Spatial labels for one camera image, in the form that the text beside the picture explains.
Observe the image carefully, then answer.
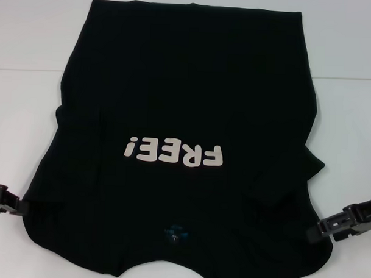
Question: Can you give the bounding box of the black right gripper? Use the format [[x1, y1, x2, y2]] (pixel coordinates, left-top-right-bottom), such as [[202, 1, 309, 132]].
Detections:
[[306, 194, 371, 244]]

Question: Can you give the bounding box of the black shirt with FREE print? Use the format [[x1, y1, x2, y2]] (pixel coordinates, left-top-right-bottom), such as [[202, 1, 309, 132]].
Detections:
[[19, 0, 344, 278]]

